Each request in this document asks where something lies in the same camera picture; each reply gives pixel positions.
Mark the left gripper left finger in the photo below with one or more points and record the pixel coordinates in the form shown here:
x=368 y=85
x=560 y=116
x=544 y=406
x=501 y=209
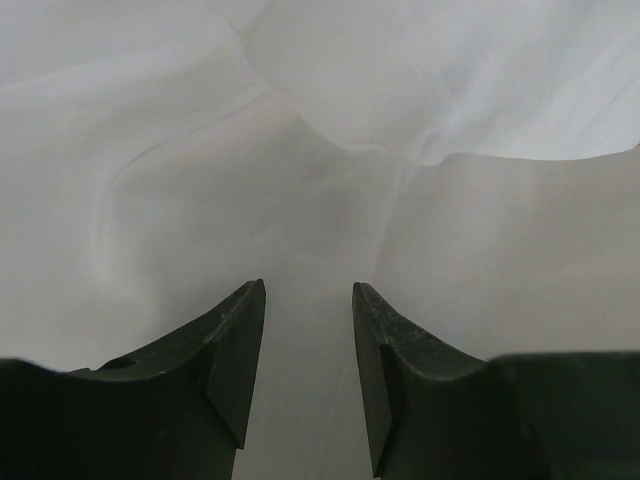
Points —
x=177 y=408

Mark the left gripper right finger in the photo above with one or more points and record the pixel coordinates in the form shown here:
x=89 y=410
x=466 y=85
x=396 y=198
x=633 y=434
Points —
x=435 y=412

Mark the white long sleeve shirt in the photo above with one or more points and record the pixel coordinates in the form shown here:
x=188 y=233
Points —
x=476 y=161

